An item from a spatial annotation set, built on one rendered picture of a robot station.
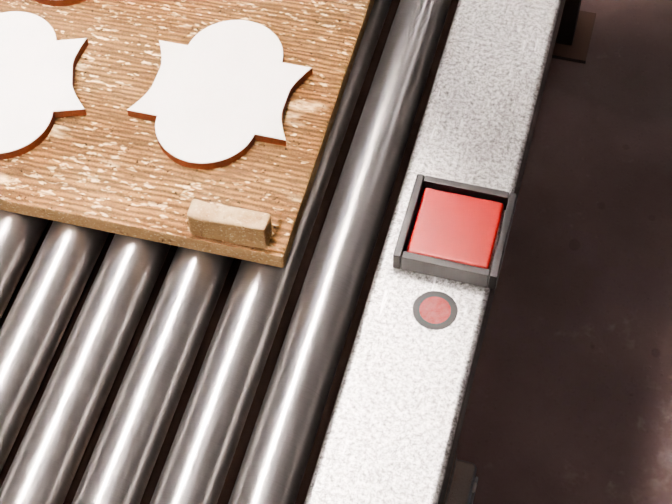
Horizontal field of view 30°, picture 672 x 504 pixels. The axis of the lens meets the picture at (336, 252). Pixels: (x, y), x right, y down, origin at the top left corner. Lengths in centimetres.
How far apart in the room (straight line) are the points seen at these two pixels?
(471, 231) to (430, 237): 3
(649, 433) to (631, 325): 18
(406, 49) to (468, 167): 13
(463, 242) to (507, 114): 14
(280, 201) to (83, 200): 15
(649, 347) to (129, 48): 115
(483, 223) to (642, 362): 106
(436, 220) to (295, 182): 11
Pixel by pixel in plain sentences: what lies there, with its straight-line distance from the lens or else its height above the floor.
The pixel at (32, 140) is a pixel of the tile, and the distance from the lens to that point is 98.
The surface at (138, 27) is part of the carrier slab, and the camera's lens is 105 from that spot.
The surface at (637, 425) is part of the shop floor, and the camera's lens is 190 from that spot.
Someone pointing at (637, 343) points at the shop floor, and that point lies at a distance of 197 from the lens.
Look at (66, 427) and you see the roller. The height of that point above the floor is 92.
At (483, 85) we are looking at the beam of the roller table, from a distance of 102.
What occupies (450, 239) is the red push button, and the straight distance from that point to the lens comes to 91.
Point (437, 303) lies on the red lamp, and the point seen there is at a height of 92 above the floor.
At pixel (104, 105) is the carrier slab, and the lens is 100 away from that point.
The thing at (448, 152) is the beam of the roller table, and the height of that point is 92.
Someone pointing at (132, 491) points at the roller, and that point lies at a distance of 85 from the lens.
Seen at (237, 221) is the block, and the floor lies 96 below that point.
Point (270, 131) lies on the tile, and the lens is 95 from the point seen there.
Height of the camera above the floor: 168
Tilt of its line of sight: 56 degrees down
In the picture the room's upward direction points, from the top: 3 degrees counter-clockwise
